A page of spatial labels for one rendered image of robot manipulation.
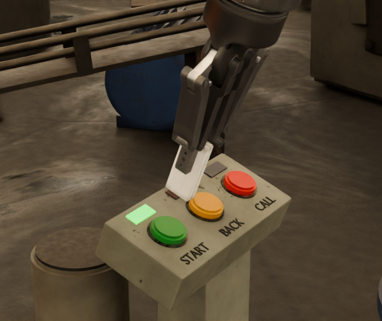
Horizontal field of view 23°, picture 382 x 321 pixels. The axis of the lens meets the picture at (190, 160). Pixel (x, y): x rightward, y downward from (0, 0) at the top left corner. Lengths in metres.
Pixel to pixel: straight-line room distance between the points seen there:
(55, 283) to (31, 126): 1.94
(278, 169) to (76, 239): 1.56
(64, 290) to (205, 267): 0.20
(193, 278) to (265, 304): 1.05
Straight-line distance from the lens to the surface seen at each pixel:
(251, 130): 2.98
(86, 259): 1.14
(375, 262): 2.23
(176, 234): 1.00
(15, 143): 2.91
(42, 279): 1.14
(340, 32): 3.27
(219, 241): 1.03
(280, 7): 0.83
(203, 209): 1.05
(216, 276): 1.06
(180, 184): 0.97
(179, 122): 0.90
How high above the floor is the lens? 1.07
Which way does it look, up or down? 23 degrees down
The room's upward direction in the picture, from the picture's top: straight up
